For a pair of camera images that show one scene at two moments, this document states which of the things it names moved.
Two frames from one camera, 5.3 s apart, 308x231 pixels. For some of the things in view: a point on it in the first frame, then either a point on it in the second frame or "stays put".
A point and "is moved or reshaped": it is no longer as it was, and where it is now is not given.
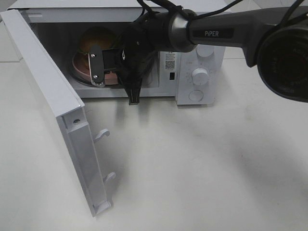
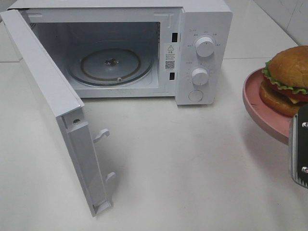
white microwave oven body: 196,77 stays put
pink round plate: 81,66 -> 274,124
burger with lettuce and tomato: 96,35 is moved or reshaped
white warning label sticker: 170,60 stays put
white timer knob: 200,76 stays put
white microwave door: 66,102 stays put
